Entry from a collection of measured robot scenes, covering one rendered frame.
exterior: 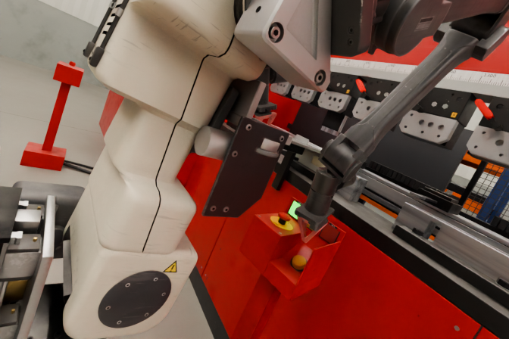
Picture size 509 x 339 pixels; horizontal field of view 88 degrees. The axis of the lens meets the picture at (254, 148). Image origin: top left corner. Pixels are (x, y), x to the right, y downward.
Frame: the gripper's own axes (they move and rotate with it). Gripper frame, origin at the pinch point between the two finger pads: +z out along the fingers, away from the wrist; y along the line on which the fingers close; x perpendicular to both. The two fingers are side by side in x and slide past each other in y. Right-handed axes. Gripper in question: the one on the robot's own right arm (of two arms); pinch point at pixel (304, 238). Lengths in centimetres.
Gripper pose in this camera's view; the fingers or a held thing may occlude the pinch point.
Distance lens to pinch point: 73.7
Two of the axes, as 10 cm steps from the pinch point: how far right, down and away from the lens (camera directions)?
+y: 6.2, -1.2, 7.8
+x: -7.5, -3.8, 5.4
